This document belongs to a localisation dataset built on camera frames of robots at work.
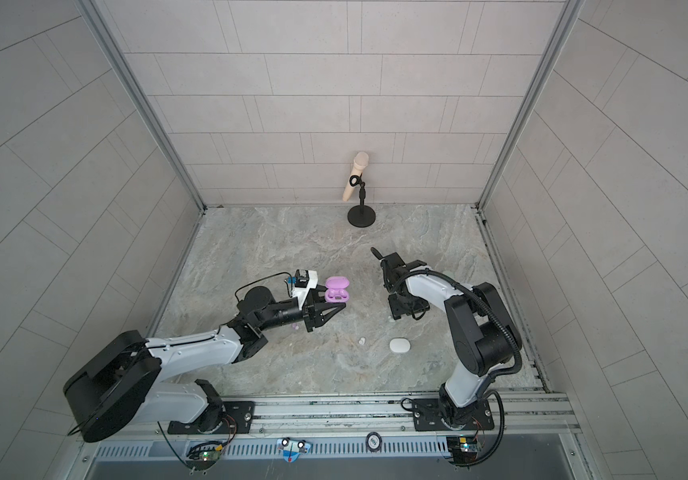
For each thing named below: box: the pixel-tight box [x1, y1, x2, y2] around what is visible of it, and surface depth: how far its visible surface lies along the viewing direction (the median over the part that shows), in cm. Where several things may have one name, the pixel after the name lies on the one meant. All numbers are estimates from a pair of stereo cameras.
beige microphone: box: [342, 151, 369, 202], surface depth 97 cm
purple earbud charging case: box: [325, 276, 350, 303], surface depth 70 cm
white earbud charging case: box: [389, 338, 411, 353], surface depth 82 cm
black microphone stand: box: [347, 173, 376, 228], surface depth 114 cm
